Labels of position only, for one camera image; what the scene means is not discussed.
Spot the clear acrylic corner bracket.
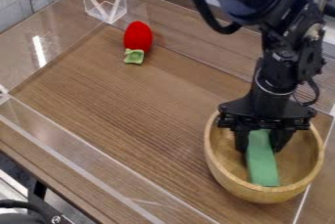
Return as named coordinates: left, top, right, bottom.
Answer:
left=83, top=0, right=128, bottom=24

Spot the clear acrylic tray wall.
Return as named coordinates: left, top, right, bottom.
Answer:
left=0, top=86, right=219, bottom=224

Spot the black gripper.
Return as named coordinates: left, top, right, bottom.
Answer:
left=217, top=94, right=317, bottom=153

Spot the green stick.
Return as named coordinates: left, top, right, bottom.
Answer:
left=246, top=129, right=280, bottom=187

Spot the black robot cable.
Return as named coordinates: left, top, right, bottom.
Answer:
left=177, top=0, right=322, bottom=108

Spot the brown wooden bowl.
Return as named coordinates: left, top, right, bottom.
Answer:
left=204, top=112, right=325, bottom=204

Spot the red plush strawberry toy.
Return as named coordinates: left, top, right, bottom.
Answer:
left=124, top=21, right=153, bottom=65

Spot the black table leg frame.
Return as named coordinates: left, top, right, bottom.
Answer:
left=0, top=180, right=77, bottom=224

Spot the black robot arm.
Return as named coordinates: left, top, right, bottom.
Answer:
left=217, top=0, right=326, bottom=152

